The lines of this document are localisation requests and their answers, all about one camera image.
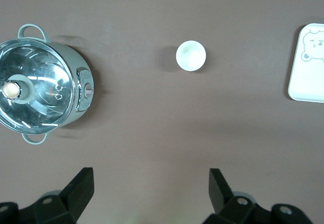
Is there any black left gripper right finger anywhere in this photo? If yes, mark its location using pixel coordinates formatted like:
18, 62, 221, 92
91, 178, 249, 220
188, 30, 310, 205
205, 168, 273, 224

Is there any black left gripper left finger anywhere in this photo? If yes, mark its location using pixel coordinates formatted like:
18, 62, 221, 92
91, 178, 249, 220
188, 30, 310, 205
34, 167, 95, 224

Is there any white plastic cup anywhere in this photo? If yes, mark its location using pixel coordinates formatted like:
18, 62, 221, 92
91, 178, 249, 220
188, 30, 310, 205
176, 40, 207, 72

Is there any cream tray with bear print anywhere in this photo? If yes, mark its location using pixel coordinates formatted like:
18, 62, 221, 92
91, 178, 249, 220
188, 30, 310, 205
288, 23, 324, 103

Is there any glass pot lid with knob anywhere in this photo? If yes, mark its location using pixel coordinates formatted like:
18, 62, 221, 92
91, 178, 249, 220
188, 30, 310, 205
0, 38, 78, 136

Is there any sage green electric cooking pot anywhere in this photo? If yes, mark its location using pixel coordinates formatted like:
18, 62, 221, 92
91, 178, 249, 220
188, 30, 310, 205
0, 23, 96, 145

